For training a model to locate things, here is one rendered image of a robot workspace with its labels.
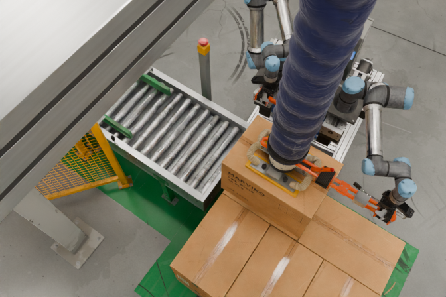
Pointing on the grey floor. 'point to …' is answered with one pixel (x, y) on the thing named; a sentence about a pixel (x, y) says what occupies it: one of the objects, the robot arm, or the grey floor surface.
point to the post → (205, 70)
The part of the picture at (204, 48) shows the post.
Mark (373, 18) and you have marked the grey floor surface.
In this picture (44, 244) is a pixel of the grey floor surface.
